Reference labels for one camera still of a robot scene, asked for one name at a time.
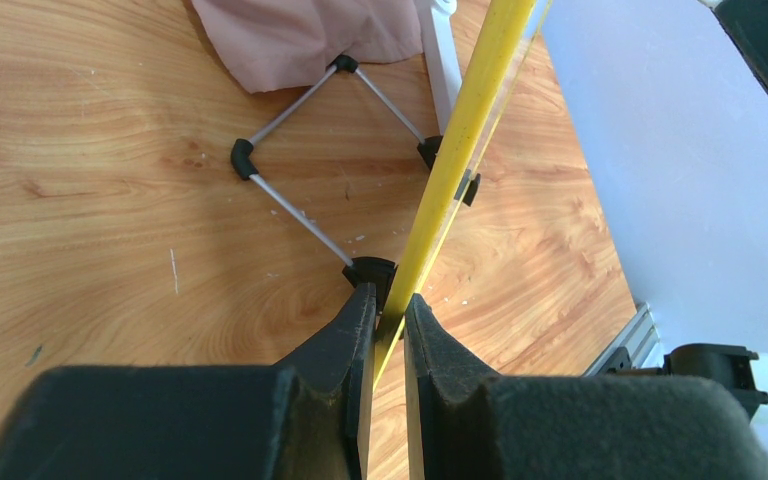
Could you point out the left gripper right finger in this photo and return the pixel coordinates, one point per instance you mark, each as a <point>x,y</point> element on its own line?
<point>468,421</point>

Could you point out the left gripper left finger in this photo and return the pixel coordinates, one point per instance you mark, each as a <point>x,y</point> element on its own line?
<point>306,416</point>

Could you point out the yellow framed whiteboard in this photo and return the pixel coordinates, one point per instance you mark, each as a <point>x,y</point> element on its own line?
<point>453,158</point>

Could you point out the silver clothes rack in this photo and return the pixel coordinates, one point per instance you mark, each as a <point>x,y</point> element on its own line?
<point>440,54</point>

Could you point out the pink shorts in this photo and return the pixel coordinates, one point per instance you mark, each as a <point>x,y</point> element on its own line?
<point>273,45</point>

